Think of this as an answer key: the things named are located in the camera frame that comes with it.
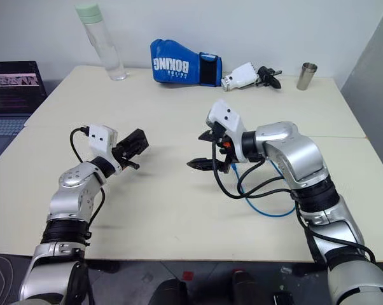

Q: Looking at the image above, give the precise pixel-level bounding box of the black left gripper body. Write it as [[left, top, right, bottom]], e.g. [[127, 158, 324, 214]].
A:
[[112, 143, 130, 168]]

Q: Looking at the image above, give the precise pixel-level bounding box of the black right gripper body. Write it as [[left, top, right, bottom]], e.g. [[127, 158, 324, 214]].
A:
[[212, 133, 236, 175]]

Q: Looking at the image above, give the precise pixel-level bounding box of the white and black spare gripper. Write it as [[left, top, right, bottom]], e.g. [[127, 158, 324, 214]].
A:
[[221, 62, 283, 93]]

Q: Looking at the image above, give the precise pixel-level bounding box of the blue boxing glove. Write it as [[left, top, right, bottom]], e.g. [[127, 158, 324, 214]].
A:
[[150, 38, 224, 88]]

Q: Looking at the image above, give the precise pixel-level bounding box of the clear bottle with green cap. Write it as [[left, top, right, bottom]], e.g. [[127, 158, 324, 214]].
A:
[[75, 3, 129, 82]]

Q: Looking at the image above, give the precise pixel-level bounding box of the steel cup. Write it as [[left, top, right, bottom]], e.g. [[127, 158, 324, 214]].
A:
[[296, 62, 319, 91]]

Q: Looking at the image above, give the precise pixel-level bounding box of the open laptop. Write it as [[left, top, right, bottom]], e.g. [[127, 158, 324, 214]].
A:
[[0, 60, 48, 138]]

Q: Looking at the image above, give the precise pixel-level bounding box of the dark rounded shape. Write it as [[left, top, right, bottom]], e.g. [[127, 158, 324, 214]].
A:
[[232, 269, 256, 305], [154, 276, 190, 305]]

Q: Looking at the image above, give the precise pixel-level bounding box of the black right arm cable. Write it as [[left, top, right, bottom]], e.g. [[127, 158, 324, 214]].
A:
[[209, 122, 379, 264]]

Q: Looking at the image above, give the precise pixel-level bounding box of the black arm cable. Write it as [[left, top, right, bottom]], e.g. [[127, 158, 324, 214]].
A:
[[69, 126, 107, 225], [209, 122, 379, 264]]

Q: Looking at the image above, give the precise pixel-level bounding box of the blue Ethernet cable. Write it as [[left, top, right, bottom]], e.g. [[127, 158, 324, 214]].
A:
[[230, 161, 298, 220]]

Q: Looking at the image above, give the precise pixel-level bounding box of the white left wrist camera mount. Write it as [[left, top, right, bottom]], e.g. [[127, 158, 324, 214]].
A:
[[88, 125, 122, 176]]

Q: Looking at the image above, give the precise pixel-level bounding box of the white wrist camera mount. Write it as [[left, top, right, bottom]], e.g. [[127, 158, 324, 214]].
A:
[[205, 99, 248, 164], [88, 125, 122, 176]]

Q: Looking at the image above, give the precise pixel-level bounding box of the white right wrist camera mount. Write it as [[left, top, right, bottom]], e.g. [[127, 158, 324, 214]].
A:
[[205, 99, 248, 164]]

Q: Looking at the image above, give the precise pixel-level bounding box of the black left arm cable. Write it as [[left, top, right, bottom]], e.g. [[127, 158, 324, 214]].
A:
[[69, 126, 107, 225]]

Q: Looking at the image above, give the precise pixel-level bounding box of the thin white floor cable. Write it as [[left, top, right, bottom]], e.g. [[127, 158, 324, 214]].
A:
[[0, 253, 15, 305]]

